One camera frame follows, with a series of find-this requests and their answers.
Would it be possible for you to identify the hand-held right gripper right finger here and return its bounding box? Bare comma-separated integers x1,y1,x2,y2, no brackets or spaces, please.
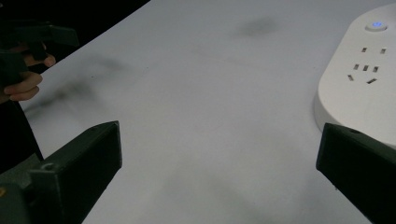
316,122,396,224

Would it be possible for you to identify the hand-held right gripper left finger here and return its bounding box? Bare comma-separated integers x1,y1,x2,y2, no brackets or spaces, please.
28,120,123,224

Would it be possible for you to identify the white power strip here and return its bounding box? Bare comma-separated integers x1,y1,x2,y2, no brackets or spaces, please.
313,2,396,150

